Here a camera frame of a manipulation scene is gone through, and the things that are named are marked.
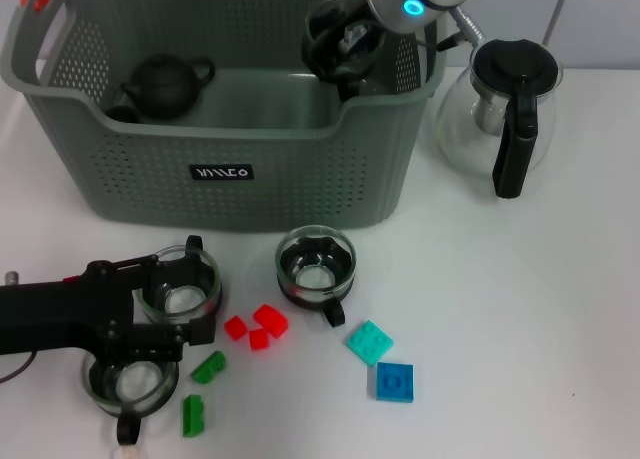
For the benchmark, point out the grey perforated plastic storage bin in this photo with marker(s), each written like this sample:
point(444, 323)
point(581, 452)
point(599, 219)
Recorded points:
point(300, 179)

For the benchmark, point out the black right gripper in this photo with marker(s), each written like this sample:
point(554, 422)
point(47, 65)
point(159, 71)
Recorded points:
point(365, 44)

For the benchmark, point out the glass teacup black holder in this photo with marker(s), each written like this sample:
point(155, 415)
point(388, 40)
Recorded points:
point(315, 54)
point(132, 384)
point(315, 279)
point(192, 299)

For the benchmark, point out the glass coffee pot black lid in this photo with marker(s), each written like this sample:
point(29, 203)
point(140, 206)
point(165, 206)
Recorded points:
point(515, 64)

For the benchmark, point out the teal square toy brick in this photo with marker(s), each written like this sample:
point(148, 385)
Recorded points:
point(369, 343)

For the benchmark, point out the small red toy brick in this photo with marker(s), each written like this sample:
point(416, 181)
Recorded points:
point(258, 339)
point(235, 326)

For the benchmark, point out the blue square toy brick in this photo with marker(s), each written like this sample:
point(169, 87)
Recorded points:
point(395, 381)

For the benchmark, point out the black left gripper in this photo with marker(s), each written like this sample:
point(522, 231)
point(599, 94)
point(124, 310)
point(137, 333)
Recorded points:
point(50, 314)

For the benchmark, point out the wide red toy brick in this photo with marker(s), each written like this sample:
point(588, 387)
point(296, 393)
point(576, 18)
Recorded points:
point(270, 320)

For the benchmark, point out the black clay teapot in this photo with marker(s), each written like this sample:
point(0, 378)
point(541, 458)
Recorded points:
point(160, 89)

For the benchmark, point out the green toy brick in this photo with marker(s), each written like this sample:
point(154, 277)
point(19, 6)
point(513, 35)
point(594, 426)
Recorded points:
point(207, 368)
point(192, 416)

